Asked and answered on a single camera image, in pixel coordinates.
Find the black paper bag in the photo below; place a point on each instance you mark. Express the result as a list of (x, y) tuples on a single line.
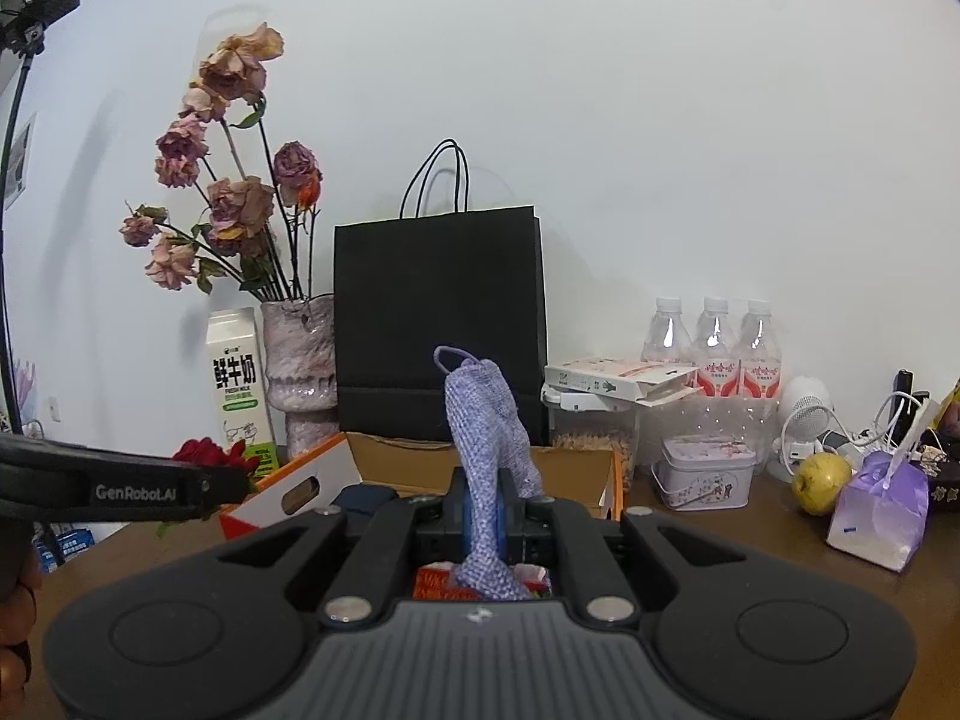
[(442, 315)]

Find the pink mottled vase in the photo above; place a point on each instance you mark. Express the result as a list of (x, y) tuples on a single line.
[(300, 360)]

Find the white green milk carton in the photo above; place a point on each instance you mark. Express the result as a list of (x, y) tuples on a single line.
[(236, 382)]

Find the orange and white cardboard box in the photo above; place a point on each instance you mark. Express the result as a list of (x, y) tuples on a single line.
[(577, 472)]

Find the dried rose bouquet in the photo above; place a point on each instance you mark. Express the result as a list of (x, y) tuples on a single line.
[(236, 206)]

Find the flat white pink box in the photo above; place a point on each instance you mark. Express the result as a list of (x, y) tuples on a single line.
[(600, 375)]

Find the red artificial rose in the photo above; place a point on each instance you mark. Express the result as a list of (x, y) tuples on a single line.
[(202, 454)]

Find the dark slim bottle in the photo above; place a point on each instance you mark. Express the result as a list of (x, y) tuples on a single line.
[(903, 384)]

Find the white wall socket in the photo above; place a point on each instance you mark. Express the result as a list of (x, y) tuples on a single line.
[(52, 407)]

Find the small white tin box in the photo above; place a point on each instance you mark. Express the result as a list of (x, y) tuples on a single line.
[(705, 472)]

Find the white mini fan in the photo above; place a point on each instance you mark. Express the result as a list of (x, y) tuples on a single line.
[(806, 420)]

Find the blue booklets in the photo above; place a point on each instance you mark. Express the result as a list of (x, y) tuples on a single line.
[(67, 546)]

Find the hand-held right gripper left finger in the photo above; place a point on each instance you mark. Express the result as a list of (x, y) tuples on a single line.
[(465, 517)]

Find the navy blue cloth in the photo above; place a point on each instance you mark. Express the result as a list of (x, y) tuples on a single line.
[(364, 499)]

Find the yellow-green apple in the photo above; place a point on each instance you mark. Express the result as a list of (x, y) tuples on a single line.
[(823, 484)]

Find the purple gift box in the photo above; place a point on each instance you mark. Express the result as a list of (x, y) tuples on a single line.
[(874, 517)]

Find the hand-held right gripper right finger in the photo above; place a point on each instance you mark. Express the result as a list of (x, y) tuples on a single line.
[(510, 517)]

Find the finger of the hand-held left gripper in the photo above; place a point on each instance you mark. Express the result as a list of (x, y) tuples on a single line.
[(225, 491)]

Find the wall poster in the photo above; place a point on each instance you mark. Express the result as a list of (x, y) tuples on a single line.
[(19, 161)]

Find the dark printed packet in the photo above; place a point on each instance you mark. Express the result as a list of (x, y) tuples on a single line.
[(946, 427)]

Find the person's left hand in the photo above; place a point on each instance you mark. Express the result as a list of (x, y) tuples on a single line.
[(15, 630)]

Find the purple knitted cloth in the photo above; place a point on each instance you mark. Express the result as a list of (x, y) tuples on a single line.
[(487, 420)]

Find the clear water bottle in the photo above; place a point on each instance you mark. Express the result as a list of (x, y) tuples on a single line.
[(666, 334), (759, 349), (714, 341)]

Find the clear plastic food container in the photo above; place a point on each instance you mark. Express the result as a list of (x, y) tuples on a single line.
[(592, 435)]

